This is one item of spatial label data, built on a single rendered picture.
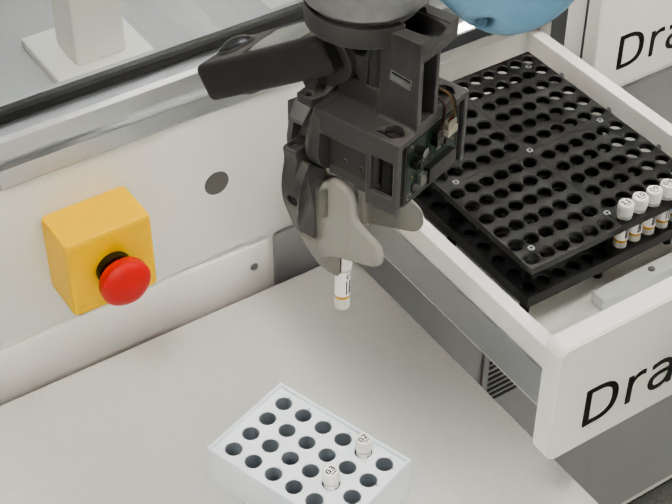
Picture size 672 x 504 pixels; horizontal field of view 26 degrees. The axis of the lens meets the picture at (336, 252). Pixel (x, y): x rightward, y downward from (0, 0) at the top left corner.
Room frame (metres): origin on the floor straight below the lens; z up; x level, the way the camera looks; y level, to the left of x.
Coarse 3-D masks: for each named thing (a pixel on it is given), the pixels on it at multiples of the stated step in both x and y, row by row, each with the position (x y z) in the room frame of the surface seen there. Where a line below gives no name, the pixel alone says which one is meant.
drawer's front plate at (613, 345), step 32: (608, 320) 0.70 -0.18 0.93; (640, 320) 0.71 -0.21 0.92; (576, 352) 0.67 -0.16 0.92; (608, 352) 0.69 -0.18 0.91; (640, 352) 0.71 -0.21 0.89; (544, 384) 0.68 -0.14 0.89; (576, 384) 0.68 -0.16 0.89; (640, 384) 0.71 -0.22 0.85; (544, 416) 0.67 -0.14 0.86; (576, 416) 0.68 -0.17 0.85; (608, 416) 0.70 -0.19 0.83; (544, 448) 0.67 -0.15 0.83
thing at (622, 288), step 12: (648, 264) 0.84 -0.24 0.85; (660, 264) 0.84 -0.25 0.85; (624, 276) 0.83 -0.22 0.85; (636, 276) 0.83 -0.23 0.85; (648, 276) 0.83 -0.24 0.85; (660, 276) 0.83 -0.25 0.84; (600, 288) 0.82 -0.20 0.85; (612, 288) 0.82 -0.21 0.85; (624, 288) 0.82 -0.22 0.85; (636, 288) 0.82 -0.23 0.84; (600, 300) 0.81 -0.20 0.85; (612, 300) 0.81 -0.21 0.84
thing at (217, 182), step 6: (216, 174) 0.91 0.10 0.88; (222, 174) 0.91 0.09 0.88; (210, 180) 0.91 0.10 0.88; (216, 180) 0.91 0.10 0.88; (222, 180) 0.91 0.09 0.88; (228, 180) 0.92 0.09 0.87; (210, 186) 0.91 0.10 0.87; (216, 186) 0.91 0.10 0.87; (222, 186) 0.91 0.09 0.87; (210, 192) 0.91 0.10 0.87; (216, 192) 0.91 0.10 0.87
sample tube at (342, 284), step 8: (344, 264) 0.71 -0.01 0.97; (344, 272) 0.71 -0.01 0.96; (336, 280) 0.71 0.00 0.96; (344, 280) 0.71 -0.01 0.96; (336, 288) 0.71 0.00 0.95; (344, 288) 0.71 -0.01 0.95; (336, 296) 0.71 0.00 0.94; (344, 296) 0.71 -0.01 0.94; (336, 304) 0.71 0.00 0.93; (344, 304) 0.71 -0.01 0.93
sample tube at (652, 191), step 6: (648, 186) 0.86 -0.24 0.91; (654, 186) 0.86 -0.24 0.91; (648, 192) 0.86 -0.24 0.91; (654, 192) 0.85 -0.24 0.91; (660, 192) 0.85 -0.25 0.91; (654, 198) 0.85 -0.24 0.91; (660, 198) 0.85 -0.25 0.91; (648, 204) 0.85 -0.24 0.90; (654, 204) 0.86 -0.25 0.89; (648, 222) 0.85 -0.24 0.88; (654, 222) 0.85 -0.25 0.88; (642, 228) 0.86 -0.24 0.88; (648, 228) 0.85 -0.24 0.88; (654, 228) 0.86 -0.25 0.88; (648, 234) 0.85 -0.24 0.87
